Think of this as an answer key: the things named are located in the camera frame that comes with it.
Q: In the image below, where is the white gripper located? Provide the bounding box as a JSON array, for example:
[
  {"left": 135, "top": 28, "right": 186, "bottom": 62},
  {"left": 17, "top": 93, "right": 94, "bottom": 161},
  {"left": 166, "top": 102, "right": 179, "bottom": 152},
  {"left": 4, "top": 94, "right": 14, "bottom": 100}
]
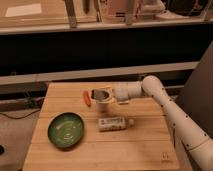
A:
[{"left": 91, "top": 88, "right": 115, "bottom": 103}]

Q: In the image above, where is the grey rectangular eraser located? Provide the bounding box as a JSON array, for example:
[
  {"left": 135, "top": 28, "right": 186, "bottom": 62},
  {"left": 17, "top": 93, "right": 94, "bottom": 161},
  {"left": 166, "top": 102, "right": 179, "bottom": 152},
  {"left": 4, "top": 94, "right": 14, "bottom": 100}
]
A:
[{"left": 92, "top": 89, "right": 109, "bottom": 100}]

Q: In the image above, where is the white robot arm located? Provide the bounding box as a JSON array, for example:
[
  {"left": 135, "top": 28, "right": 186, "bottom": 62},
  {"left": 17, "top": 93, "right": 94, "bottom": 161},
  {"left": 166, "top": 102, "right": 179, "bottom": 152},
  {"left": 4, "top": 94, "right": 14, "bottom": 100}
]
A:
[{"left": 91, "top": 75, "right": 213, "bottom": 171}]

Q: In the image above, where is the white ceramic cup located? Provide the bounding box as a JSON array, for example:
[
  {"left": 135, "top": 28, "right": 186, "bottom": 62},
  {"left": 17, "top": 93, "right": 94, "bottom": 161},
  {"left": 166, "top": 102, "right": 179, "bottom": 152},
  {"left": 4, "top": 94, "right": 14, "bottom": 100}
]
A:
[{"left": 96, "top": 100, "right": 109, "bottom": 112}]

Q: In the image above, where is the pale yellow sponge block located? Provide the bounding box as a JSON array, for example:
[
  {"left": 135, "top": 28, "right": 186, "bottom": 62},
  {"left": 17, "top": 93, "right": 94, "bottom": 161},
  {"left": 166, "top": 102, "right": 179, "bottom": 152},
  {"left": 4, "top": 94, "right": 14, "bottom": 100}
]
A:
[{"left": 118, "top": 100, "right": 129, "bottom": 105}]

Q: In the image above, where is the orange carrot toy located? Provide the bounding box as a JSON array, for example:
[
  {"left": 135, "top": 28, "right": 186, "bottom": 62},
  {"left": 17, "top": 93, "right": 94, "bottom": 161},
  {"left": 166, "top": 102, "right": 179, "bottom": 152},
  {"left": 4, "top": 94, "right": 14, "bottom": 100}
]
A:
[{"left": 83, "top": 91, "right": 91, "bottom": 107}]

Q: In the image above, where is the white labelled bottle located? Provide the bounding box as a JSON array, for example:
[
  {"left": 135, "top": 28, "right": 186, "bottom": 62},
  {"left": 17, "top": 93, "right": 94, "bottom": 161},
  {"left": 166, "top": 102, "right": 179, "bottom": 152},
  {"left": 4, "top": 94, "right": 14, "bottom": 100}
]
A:
[{"left": 98, "top": 116, "right": 135, "bottom": 132}]

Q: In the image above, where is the green round bowl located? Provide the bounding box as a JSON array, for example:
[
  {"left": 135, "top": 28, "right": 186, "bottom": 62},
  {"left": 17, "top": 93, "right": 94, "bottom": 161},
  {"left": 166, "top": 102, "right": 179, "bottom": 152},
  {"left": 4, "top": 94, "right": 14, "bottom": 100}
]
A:
[{"left": 47, "top": 112, "right": 84, "bottom": 149}]

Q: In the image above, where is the wooden table top board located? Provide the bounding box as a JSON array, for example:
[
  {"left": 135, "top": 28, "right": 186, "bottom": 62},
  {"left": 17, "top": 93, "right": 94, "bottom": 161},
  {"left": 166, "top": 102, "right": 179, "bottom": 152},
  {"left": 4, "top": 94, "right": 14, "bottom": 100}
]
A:
[{"left": 23, "top": 83, "right": 179, "bottom": 171}]

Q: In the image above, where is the black cable on floor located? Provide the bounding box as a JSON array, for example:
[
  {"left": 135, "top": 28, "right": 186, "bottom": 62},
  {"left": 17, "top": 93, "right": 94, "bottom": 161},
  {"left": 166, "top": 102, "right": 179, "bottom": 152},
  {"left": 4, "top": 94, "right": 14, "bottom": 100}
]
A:
[{"left": 0, "top": 108, "right": 42, "bottom": 121}]

